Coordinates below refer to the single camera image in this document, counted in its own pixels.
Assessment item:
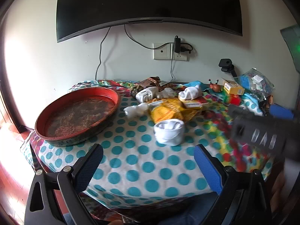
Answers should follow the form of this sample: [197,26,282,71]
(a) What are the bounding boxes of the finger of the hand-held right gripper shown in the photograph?
[228,105,255,118]
[269,105,294,119]

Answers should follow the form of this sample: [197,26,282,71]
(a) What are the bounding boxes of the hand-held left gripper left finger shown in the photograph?
[25,143,104,225]

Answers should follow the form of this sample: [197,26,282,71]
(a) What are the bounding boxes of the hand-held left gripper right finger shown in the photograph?
[194,144,272,225]

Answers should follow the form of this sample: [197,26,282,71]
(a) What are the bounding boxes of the yellow box with lips print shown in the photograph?
[180,100,203,110]

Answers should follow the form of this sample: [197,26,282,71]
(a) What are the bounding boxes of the round red tray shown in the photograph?
[35,87,121,147]

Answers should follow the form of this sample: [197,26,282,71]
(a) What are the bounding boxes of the yellow snack packet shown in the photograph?
[146,98,203,124]

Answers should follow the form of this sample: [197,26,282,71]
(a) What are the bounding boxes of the knotted white sock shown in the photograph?
[123,103,149,118]

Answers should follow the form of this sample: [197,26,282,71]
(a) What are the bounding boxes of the green and red box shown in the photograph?
[223,94,242,105]

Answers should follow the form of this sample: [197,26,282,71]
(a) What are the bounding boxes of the small yellow medicine box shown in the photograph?
[223,81,244,95]

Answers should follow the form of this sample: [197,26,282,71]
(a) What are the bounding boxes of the clear plastic bag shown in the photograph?
[238,68,275,102]

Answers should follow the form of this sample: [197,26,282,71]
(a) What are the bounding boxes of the brown crab toy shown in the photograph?
[208,79,222,92]

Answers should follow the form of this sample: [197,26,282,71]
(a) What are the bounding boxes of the polka dot blanket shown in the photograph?
[20,79,275,214]

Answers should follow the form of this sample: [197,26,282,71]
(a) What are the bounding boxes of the teal cloth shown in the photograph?
[185,81,212,91]

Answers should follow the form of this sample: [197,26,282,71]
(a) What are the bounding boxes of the grey panel with green light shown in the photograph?
[280,25,300,74]

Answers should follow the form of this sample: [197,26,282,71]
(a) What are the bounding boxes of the brown patterned pouch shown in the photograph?
[130,84,146,98]

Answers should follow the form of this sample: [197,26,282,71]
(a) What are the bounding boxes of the brown labelled snack packet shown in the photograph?
[140,76,170,92]

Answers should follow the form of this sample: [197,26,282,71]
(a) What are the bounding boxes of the black power adapter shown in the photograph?
[174,36,182,53]

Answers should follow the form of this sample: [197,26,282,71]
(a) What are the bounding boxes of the black television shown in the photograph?
[56,0,243,43]

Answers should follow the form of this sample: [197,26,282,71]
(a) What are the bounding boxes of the black clamp mount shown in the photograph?
[218,58,238,77]

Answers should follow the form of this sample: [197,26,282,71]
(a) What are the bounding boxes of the white wall power socket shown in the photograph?
[172,43,189,62]

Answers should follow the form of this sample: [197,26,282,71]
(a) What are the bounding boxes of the thin black adapter cable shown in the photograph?
[170,52,176,80]

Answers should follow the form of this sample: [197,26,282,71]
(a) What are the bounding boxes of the white wall antenna plate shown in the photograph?
[153,43,173,60]

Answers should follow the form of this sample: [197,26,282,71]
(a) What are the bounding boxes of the thin black television cable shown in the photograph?
[95,27,111,81]

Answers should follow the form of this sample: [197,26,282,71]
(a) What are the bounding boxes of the black cable to adapter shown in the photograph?
[124,25,175,50]

